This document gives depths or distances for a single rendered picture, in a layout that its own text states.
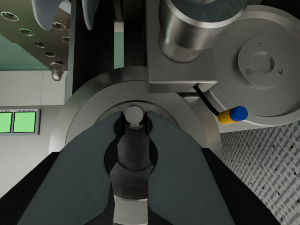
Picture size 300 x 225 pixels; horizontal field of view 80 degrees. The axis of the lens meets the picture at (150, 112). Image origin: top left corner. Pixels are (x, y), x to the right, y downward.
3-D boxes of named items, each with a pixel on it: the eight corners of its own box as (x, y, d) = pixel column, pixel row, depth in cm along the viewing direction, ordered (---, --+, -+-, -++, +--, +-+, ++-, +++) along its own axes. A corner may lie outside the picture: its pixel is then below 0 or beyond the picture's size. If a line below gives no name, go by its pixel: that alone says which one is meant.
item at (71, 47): (79, -69, 19) (72, 99, 16) (114, 46, 43) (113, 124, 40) (74, -69, 19) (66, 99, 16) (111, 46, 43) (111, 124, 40)
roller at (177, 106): (201, 78, 16) (213, 222, 14) (165, 118, 41) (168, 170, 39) (66, 81, 15) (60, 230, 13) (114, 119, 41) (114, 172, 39)
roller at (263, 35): (314, 4, 18) (339, 124, 16) (214, 85, 43) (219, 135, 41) (195, 3, 17) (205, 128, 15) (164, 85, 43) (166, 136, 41)
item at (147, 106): (82, 204, 13) (87, 99, 14) (90, 195, 15) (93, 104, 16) (188, 201, 13) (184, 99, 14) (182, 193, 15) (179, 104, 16)
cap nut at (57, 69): (61, 62, 48) (60, 78, 47) (67, 68, 52) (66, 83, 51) (47, 62, 48) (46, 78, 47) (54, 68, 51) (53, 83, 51)
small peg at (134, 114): (129, 131, 11) (118, 110, 11) (131, 133, 14) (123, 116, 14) (149, 119, 11) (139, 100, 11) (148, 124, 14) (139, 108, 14)
